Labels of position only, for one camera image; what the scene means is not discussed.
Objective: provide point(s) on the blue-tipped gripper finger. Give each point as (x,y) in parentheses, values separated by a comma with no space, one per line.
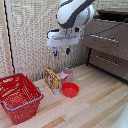
(55,52)
(68,50)

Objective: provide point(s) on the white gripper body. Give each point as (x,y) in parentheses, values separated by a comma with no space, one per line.
(63,37)

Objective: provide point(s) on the yellow red snack box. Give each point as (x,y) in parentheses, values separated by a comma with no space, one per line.
(52,80)

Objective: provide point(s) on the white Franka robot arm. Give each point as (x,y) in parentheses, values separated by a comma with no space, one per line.
(71,13)

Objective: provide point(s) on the pink plastic cup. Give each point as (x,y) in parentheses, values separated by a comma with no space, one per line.
(67,75)

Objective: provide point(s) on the red plastic bowl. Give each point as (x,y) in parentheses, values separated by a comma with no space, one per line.
(70,89)

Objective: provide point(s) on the brown wooden drawer cabinet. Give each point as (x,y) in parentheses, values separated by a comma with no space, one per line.
(108,43)

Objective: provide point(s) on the red plastic shopping basket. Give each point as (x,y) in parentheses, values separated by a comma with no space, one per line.
(18,97)

